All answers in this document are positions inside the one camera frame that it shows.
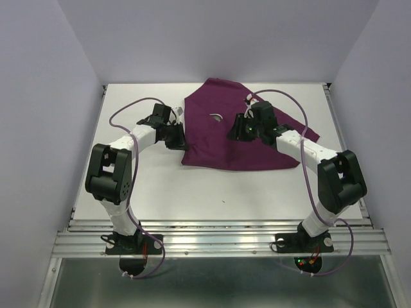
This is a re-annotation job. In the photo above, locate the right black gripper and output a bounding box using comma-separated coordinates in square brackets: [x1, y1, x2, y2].
[227, 112, 264, 141]

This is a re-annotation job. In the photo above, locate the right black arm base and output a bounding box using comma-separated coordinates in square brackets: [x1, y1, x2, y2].
[270, 223, 334, 253]

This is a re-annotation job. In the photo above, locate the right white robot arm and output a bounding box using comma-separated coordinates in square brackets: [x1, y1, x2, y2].
[227, 96, 367, 253]

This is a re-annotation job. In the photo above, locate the stainless steel instrument tray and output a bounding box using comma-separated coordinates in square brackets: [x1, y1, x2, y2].
[209, 114, 223, 122]

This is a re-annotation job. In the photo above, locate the purple surgical drape cloth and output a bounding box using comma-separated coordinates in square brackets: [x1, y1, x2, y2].
[180, 76, 320, 173]

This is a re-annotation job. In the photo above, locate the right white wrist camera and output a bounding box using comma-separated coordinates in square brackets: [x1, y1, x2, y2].
[244, 94, 259, 111]

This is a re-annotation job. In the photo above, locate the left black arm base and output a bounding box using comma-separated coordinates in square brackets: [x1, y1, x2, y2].
[100, 230, 164, 255]

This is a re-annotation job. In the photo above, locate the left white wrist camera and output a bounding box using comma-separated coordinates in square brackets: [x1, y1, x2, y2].
[171, 107, 184, 119]

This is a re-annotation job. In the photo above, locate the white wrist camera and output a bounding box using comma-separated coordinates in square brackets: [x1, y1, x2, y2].
[171, 107, 184, 119]
[244, 94, 259, 111]

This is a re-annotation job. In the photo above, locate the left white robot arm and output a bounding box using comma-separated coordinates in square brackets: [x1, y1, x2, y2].
[85, 102, 188, 255]

